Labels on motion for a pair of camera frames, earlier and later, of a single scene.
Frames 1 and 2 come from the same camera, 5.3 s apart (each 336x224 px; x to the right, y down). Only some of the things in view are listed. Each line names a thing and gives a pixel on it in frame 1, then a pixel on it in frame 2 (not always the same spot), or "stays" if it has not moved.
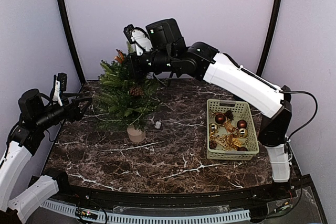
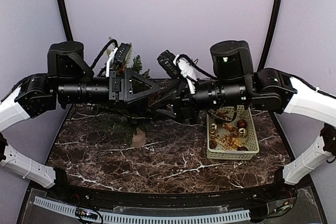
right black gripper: (133, 66) -> (184, 108)
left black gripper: (76, 114) -> (120, 90)
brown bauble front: (242, 148) stays
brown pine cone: (212, 145) stays
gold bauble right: (242, 132) stays
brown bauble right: (241, 124) stays
